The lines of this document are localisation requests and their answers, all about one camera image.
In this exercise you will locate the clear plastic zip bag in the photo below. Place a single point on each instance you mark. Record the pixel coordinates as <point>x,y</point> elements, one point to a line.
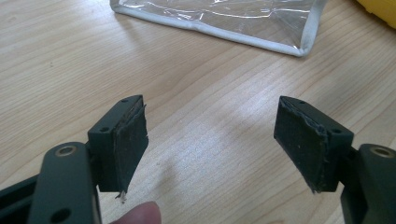
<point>224,21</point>

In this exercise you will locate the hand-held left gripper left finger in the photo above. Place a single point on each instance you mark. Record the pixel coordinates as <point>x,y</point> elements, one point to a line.
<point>120,146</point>

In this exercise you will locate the yellow object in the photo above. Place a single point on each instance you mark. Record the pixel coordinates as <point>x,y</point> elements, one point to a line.
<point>378,9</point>

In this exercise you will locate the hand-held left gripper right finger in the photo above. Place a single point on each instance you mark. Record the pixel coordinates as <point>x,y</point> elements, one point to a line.
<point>308,146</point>

